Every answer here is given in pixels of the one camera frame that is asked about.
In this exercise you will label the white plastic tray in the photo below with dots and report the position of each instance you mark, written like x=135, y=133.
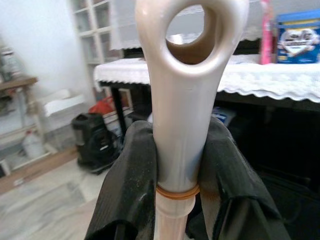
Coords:
x=62, y=105

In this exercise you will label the white lace tablecloth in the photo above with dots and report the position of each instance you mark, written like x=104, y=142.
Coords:
x=262, y=77

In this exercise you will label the blue printed carton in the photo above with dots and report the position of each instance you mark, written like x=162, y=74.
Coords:
x=297, y=45

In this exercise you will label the pink plastic package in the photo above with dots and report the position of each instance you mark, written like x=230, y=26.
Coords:
x=266, y=37

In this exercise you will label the white rack with wooden shelf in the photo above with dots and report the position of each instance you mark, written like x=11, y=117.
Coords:
x=17, y=83

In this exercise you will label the white glass door cabinet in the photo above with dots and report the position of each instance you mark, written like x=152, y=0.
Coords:
x=87, y=37

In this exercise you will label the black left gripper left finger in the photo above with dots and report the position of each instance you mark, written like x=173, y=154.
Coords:
x=125, y=187

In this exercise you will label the white plastic jug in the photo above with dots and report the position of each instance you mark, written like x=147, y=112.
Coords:
x=33, y=147

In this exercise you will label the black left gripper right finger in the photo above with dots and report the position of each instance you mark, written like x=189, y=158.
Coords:
x=237, y=187

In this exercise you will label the black floor appliance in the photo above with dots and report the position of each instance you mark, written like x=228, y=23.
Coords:
x=92, y=145

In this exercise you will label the blue and white package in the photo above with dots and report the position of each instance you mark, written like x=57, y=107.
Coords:
x=225, y=116

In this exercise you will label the black table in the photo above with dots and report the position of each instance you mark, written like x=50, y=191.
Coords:
x=117, y=110

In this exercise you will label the red plastic bag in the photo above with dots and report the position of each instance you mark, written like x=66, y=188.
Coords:
x=102, y=106

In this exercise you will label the orange rubber band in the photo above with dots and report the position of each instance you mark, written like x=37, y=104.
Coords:
x=177, y=196

